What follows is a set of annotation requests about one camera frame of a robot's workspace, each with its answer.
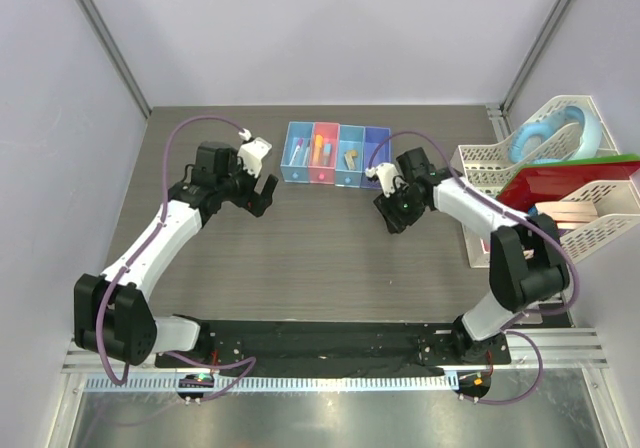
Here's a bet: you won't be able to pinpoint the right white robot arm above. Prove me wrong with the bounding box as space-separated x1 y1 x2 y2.
365 148 570 363

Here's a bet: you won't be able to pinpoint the slotted cable duct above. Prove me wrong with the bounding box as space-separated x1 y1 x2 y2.
84 372 459 393

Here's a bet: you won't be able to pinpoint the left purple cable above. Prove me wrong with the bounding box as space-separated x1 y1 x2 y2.
94 115 257 403

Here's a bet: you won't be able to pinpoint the light blue headphones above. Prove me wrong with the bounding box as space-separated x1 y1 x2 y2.
508 105 603 164

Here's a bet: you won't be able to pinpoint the red folder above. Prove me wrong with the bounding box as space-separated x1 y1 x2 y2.
496 160 639 212

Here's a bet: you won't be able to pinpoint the pink drawer bin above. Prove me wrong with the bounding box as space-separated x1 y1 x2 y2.
309 122 339 185

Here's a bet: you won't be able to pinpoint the white pink-capped marker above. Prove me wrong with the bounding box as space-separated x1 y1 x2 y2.
291 138 304 165

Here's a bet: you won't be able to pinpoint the aluminium rail frame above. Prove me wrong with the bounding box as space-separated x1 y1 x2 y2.
62 331 609 372

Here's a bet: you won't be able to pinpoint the green folder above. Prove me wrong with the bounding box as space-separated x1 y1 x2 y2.
524 154 639 174

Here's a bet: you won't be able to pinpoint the purple drawer bin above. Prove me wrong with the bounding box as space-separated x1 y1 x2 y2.
363 126 392 170

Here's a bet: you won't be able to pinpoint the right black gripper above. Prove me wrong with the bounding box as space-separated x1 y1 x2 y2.
375 180 428 234

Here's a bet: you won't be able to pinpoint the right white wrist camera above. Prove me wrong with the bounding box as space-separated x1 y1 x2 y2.
365 162 400 198

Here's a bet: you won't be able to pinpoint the light blue drawer bin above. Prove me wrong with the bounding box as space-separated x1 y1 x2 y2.
280 121 314 184

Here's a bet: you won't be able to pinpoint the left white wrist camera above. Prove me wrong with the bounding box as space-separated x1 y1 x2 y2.
238 129 272 179

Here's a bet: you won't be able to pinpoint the white brown-capped marker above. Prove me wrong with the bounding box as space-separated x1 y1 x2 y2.
302 139 311 166

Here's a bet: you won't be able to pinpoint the white mesh file rack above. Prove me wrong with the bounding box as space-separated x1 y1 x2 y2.
451 95 639 262

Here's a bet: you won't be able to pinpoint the yellow highlighter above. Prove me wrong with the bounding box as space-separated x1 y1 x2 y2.
312 134 324 166

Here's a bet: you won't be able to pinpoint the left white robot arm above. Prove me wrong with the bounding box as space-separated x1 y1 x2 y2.
74 137 278 367

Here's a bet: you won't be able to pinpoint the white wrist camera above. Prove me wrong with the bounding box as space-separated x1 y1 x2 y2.
365 162 400 198
238 129 272 179

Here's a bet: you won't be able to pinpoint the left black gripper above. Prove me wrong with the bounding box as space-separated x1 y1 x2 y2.
216 149 276 217

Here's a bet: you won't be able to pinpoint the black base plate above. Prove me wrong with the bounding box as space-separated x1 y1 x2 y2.
93 317 511 368

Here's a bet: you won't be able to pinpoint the beige eraser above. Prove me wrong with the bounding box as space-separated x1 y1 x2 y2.
349 150 359 170

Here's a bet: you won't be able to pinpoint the blue-capped clear tube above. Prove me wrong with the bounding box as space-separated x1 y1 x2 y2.
322 143 333 166

